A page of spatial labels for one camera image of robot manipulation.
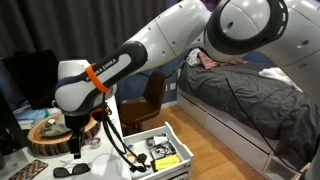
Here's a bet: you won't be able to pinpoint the white open drawer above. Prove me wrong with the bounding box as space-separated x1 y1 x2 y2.
124 122 193 180

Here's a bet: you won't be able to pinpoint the brown leather chair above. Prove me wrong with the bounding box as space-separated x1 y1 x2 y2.
119 72 167 132

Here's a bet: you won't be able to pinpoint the pink pillow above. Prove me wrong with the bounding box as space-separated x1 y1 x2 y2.
197 51 248 70

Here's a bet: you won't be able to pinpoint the round wooden log slab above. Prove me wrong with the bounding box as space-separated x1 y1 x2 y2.
27 113 101 156

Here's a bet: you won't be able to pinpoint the dark grey curtain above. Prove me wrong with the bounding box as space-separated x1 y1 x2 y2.
0 0 178 75

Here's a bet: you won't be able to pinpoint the white round blue-lid container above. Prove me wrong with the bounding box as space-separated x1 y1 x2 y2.
127 144 135 151

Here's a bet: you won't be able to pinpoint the sunglasses in drawer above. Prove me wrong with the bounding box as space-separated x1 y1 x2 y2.
130 165 151 173

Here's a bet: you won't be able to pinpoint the black hexagonal box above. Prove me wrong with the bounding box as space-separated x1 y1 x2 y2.
137 153 147 163

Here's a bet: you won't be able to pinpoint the white wall socket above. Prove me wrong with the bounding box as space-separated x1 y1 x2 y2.
170 83 176 90

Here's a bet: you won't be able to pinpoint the white towel on bed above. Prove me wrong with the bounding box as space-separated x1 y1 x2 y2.
259 67 302 92

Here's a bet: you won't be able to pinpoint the grey flat cap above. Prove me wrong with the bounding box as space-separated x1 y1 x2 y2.
40 116 71 137

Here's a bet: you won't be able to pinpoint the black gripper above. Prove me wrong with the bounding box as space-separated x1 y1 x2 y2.
65 114 90 159

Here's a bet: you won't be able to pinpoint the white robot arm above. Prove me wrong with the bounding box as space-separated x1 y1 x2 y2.
54 0 320 116

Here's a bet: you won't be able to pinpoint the clear tape roll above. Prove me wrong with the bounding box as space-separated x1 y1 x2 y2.
87 138 101 149

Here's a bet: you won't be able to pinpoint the yellow green bangle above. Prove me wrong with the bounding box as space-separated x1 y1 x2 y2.
128 156 136 163

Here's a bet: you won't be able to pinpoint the bed with grey duvet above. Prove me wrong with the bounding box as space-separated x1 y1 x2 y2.
178 62 319 179

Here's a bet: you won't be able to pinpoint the yellow notepad in drawer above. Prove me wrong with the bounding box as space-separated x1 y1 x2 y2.
152 154 181 171

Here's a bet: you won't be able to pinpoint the black computer monitor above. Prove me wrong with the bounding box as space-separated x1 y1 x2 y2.
2 50 58 109

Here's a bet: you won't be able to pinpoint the black sunglasses clear temples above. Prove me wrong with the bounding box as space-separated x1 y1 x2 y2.
52 158 91 178

